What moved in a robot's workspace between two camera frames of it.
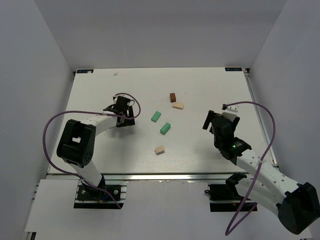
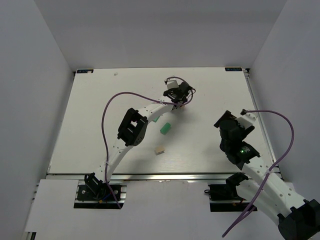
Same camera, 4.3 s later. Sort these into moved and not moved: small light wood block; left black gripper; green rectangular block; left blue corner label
Moved: left black gripper
Not moved: left blue corner label; green rectangular block; small light wood block
